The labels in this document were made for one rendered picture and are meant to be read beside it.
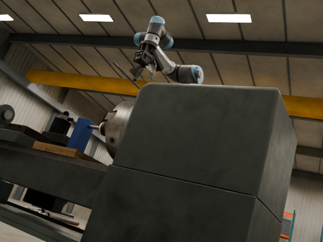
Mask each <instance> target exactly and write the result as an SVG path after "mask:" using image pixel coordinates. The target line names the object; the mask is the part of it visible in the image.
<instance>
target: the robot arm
mask: <svg viewBox="0 0 323 242"><path fill-rule="evenodd" d="M164 23H165V21H164V19H163V18H161V17H159V16H153V17H152V18H151V20H150V22H149V26H148V29H147V32H141V33H136V34H135V36H134V43H135V44H136V45H137V46H139V49H138V51H137V52H135V55H136V58H135V55H134V59H133V62H135V63H137V64H139V65H138V66H137V67H136V68H131V69H130V73H131V74H132V75H133V76H134V77H133V79H132V80H133V81H134V82H135V81H136V80H137V78H138V77H139V75H140V74H141V73H142V72H143V68H145V69H147V70H148V71H149V72H150V74H151V80H153V78H154V75H155V72H159V71H162V72H163V73H164V74H165V75H166V76H167V77H168V78H169V79H171V80H172V81H174V82H177V83H182V84H198V82H197V79H196V78H195V76H194V72H195V71H200V73H201V76H200V84H201V83H202V82H203V70H202V68H201V67H200V66H197V65H178V64H175V63H174V62H173V61H170V60H169V58H168V57H167V56H166V55H165V53H164V52H163V51H162V49H161V48H160V47H159V46H161V47H162V48H163V49H169V48H170V47H171V46H172V45H173V43H174V41H173V39H172V37H171V35H170V34H169V33H168V32H167V31H166V30H165V28H164Z"/></svg>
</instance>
